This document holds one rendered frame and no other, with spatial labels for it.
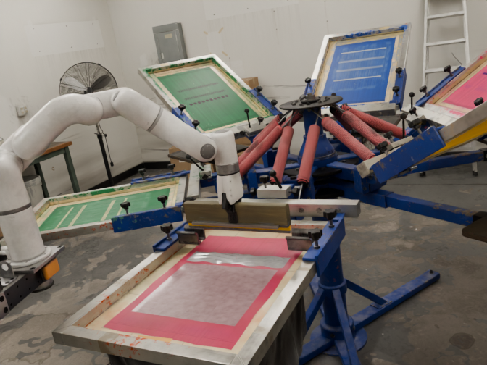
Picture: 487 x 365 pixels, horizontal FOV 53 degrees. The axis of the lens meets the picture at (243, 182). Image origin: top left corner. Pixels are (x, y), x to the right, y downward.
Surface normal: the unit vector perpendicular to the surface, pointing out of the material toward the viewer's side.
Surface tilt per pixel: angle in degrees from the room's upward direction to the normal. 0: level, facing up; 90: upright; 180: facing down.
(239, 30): 90
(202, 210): 90
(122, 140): 90
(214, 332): 0
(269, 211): 90
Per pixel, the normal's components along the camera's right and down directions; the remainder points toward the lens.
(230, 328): -0.16, -0.94
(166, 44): -0.43, 0.33
